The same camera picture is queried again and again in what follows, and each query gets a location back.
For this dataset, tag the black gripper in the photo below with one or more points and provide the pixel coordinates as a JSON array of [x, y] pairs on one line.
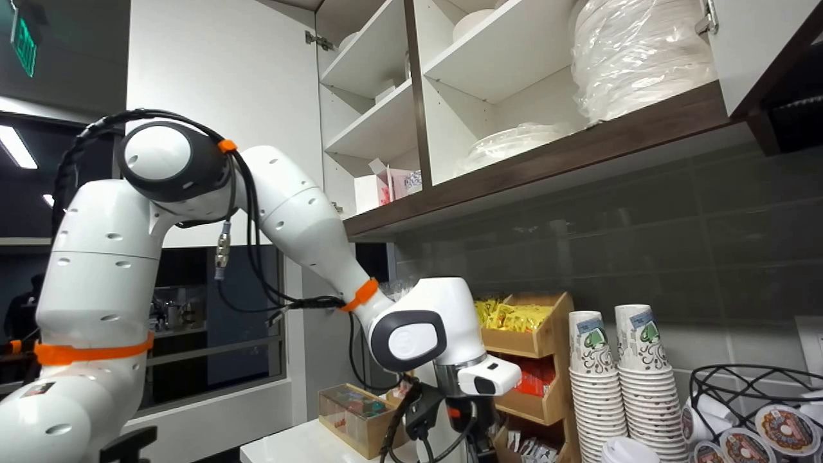
[[425, 406]]

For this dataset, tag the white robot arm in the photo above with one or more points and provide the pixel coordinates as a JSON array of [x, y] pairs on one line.
[[96, 299]]

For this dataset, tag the left paper cup stack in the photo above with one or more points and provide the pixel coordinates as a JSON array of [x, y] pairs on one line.
[[595, 385]]

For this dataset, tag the paper cup stack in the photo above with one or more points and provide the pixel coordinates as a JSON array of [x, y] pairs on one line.
[[650, 388], [595, 385]]

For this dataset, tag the right paper cup stack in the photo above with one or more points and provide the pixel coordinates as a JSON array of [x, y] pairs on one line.
[[650, 388]]

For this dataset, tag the white cupboard with shelves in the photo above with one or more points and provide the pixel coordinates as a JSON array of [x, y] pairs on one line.
[[419, 84]]

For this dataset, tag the white cupboard door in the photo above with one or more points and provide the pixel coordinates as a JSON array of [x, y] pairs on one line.
[[240, 67]]

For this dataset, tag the small wooden box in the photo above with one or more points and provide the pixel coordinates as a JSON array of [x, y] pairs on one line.
[[358, 417]]

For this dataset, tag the wooden condiment organizer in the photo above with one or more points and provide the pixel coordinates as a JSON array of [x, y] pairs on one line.
[[540, 416]]

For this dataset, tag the white red carton box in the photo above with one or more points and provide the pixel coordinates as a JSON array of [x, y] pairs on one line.
[[384, 186]]

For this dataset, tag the stack of white plates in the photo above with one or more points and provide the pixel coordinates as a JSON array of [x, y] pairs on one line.
[[628, 55]]

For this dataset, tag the black wire basket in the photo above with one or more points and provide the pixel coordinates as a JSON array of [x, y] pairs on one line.
[[756, 412]]

